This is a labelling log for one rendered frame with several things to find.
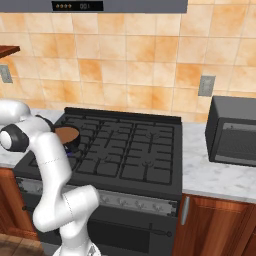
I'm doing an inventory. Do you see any black saucepan with hot chocolate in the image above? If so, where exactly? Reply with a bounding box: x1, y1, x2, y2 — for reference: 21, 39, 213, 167
49, 125, 81, 158

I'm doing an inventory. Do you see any black gas hob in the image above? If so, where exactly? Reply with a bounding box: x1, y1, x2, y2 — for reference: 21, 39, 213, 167
12, 106, 184, 202

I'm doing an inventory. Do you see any silver oven control panel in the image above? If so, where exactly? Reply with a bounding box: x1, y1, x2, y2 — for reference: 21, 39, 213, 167
15, 177, 179, 218

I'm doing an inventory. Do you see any dark grey microwave oven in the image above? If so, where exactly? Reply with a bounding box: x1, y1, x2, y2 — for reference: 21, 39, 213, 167
204, 95, 256, 168

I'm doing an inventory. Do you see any black oven door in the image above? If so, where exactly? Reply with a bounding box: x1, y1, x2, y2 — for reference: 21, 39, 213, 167
20, 193, 178, 256

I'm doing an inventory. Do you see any grey extractor hood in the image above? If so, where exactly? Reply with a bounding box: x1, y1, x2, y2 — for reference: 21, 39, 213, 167
0, 0, 189, 15

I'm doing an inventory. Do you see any brown wooden cupboard door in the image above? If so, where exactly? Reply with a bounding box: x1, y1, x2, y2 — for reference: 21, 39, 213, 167
0, 167, 39, 241
171, 194, 256, 256

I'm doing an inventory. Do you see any brown wooden shelf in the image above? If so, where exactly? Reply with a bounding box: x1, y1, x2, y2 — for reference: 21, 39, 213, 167
0, 45, 21, 59

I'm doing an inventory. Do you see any grey wall socket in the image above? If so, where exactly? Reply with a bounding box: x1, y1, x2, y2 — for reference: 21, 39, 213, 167
198, 75, 217, 98
0, 64, 14, 85

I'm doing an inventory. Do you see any silver cupboard door handle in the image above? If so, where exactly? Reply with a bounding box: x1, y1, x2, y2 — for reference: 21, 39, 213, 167
180, 195, 190, 227

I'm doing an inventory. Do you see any black oven door handle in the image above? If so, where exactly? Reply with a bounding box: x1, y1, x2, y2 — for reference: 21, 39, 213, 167
21, 205, 173, 238

